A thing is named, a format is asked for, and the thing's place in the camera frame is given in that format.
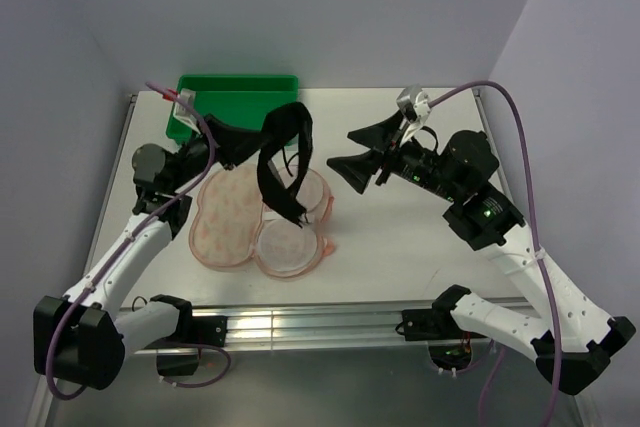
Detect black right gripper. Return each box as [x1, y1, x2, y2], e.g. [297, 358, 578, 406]
[326, 109, 462, 202]

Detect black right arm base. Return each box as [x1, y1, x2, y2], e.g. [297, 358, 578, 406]
[394, 308, 495, 378]

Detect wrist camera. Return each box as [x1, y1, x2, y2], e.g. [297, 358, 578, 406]
[396, 84, 431, 146]
[172, 89, 200, 132]

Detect black bra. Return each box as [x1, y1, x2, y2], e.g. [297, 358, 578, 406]
[205, 101, 313, 227]

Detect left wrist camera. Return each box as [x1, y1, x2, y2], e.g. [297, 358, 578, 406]
[172, 89, 200, 132]

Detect pink floral mesh laundry bag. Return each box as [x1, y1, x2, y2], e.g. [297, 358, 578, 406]
[189, 164, 335, 279]

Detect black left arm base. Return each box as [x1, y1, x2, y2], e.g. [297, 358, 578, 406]
[144, 294, 232, 389]

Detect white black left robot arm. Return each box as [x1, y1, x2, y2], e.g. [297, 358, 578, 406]
[33, 135, 216, 400]

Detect green plastic tray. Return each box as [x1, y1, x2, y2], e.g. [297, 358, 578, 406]
[172, 74, 299, 130]

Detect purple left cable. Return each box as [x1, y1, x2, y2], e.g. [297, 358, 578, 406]
[44, 80, 234, 401]

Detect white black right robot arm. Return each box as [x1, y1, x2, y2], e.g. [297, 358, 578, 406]
[327, 114, 636, 395]

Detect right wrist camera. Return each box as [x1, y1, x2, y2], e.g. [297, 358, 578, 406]
[396, 84, 431, 146]

